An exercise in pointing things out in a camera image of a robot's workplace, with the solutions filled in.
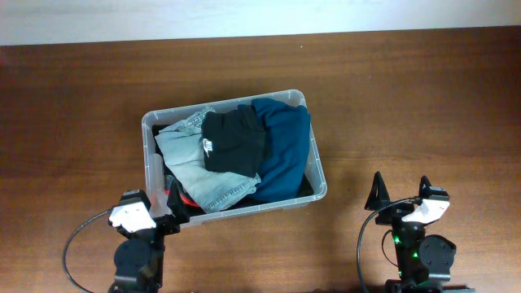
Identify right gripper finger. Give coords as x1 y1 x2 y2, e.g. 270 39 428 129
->
365 171 391 211
418 176 432 199

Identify black shorts with red trim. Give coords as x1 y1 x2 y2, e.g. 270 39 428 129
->
164 174 199 208

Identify light blue jeans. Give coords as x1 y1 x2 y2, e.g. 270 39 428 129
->
155 107 261 213

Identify small black shirt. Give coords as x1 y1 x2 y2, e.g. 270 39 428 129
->
202 105 269 177

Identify blue cloth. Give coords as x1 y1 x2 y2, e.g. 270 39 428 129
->
238 98 310 203

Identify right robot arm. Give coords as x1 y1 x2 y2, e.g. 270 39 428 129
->
357 172 457 292

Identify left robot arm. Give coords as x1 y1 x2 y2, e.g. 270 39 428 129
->
108 181 190 292

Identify clear plastic storage bin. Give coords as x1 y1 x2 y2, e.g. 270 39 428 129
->
141 90 327 228

